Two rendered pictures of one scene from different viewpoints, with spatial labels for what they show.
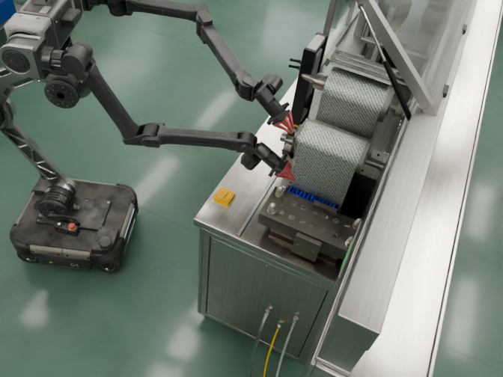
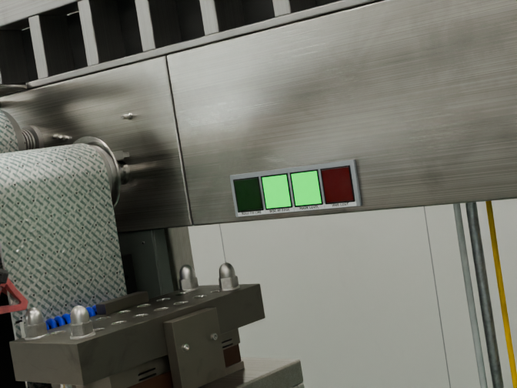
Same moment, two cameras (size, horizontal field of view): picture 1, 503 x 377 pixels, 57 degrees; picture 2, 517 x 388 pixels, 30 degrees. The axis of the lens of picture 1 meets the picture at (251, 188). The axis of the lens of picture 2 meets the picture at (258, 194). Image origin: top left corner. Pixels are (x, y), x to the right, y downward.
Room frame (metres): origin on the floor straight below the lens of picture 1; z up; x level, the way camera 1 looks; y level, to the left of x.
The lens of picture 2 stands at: (0.37, 1.09, 1.27)
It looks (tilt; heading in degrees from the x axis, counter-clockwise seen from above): 3 degrees down; 292
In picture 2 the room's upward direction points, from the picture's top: 9 degrees counter-clockwise
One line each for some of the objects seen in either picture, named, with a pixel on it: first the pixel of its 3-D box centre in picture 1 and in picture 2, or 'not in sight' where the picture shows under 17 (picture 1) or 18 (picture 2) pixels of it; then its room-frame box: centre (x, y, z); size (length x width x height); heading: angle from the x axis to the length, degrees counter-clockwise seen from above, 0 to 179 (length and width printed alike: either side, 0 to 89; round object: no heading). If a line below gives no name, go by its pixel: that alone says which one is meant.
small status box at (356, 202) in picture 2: (347, 253); (291, 189); (0.88, -0.34, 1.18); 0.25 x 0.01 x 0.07; 161
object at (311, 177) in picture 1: (317, 182); (66, 271); (1.26, -0.26, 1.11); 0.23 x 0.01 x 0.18; 71
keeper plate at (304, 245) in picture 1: (306, 247); (196, 349); (1.04, -0.24, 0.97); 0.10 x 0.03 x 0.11; 71
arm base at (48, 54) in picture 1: (52, 59); not in sight; (1.32, 0.75, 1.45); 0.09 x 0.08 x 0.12; 1
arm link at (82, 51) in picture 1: (72, 57); not in sight; (1.32, 0.67, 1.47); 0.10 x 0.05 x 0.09; 91
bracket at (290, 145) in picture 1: (287, 162); not in sight; (1.40, -0.14, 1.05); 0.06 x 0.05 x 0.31; 71
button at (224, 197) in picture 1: (224, 197); not in sight; (1.28, 0.11, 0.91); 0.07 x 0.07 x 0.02; 71
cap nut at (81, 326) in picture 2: (272, 207); (80, 320); (1.14, -0.09, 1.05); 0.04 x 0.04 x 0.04
